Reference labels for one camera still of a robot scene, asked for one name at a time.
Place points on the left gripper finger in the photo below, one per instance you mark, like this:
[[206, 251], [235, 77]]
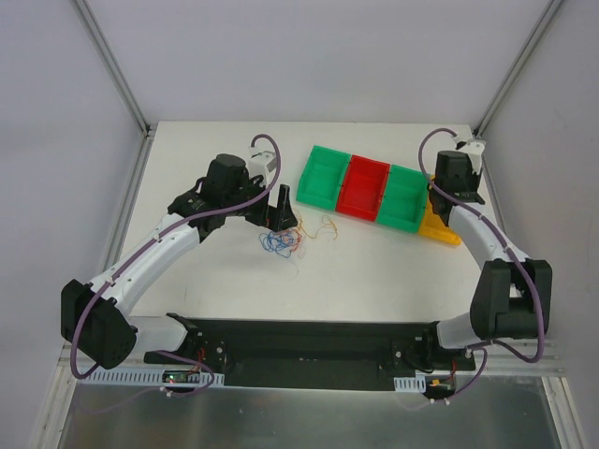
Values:
[[281, 219], [284, 197]]

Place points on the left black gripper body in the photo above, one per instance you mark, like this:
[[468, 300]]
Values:
[[270, 213]]

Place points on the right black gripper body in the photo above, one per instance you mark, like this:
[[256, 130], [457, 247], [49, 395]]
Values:
[[440, 206]]

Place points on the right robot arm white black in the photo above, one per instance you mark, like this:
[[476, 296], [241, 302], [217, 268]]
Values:
[[511, 302]]

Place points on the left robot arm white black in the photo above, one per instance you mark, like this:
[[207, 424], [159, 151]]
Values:
[[95, 315]]

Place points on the yellow plastic bin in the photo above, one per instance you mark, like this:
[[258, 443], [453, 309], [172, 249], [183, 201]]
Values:
[[430, 225]]

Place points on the right green plastic bin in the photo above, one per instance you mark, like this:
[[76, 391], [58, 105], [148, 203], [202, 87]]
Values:
[[404, 200]]

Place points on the green plastic bin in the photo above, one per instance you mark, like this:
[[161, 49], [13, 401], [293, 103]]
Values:
[[404, 200], [322, 178]]

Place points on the left green plastic bin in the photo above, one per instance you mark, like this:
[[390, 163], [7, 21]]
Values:
[[322, 178]]

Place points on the red plastic bin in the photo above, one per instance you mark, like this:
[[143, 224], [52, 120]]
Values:
[[363, 188]]

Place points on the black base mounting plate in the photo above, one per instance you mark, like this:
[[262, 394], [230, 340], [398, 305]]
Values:
[[316, 355]]

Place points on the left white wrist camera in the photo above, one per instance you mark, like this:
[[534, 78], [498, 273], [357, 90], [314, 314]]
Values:
[[262, 163]]

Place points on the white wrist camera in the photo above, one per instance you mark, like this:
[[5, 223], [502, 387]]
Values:
[[474, 148], [262, 163]]

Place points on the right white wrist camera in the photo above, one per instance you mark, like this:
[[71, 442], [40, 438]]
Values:
[[474, 148]]

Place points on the right white cable duct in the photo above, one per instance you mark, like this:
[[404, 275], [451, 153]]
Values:
[[415, 384]]

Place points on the white cable duct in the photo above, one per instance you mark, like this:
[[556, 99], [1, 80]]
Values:
[[415, 384], [155, 377]]

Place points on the left white cable duct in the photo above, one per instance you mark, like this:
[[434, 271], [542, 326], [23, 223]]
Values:
[[155, 377]]

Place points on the left aluminium frame post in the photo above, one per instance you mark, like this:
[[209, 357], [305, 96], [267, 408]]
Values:
[[109, 61]]

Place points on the aluminium frame post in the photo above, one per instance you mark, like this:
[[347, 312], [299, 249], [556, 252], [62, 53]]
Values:
[[540, 28], [109, 61]]

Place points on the right aluminium frame post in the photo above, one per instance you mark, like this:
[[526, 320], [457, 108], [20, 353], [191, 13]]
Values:
[[540, 28]]

